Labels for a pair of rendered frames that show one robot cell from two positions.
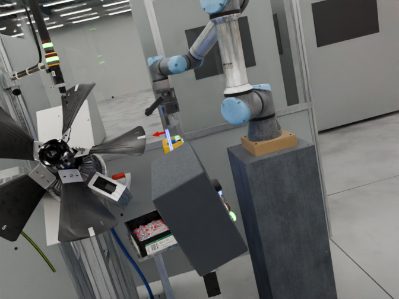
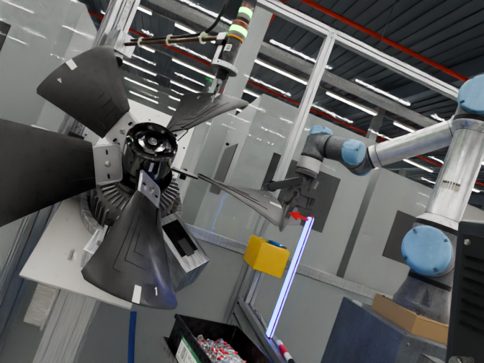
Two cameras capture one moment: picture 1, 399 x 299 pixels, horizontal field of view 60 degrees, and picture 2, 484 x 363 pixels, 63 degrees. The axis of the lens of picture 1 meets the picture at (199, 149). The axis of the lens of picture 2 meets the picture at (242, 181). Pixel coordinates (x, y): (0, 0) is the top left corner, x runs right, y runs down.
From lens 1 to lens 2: 0.67 m
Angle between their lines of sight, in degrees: 19
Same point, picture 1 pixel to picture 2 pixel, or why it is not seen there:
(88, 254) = (58, 332)
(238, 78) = (456, 209)
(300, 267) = not seen: outside the picture
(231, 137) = (307, 289)
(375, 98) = not seen: hidden behind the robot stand
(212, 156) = (272, 299)
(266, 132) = (436, 307)
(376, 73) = not seen: hidden behind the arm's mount
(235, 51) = (472, 174)
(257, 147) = (420, 320)
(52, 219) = (55, 240)
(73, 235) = (110, 280)
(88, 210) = (149, 256)
